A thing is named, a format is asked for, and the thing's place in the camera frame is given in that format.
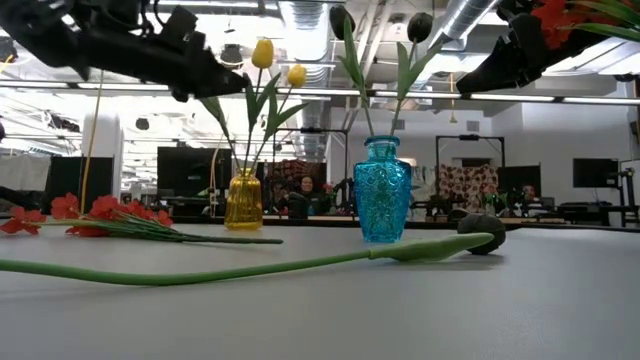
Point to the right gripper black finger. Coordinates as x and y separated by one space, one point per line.
487 70
500 78

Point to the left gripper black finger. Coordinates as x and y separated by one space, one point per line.
215 89
215 70

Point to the red artificial flower bunch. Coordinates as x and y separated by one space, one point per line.
107 207
550 22

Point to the yellow artificial tulip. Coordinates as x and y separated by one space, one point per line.
262 53
296 76

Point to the black artificial tulip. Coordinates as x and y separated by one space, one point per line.
419 27
430 248
340 22

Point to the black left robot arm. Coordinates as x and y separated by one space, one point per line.
30 25

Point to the yellow ribbed glass vase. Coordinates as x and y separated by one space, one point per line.
243 202

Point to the blue embossed glass vase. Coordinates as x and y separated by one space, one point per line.
382 195

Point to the ceiling light strip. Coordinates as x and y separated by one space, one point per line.
525 97

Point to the black monitor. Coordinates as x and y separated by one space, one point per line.
192 170
595 172
75 182

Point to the floral patterned quilt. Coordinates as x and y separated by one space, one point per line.
287 170
467 182

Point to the person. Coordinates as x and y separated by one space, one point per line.
527 192
306 192

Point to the grey table mat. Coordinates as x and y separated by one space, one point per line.
320 320

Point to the silver ceiling duct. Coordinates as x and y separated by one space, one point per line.
465 20

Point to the black metal frame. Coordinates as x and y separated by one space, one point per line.
470 137
310 131

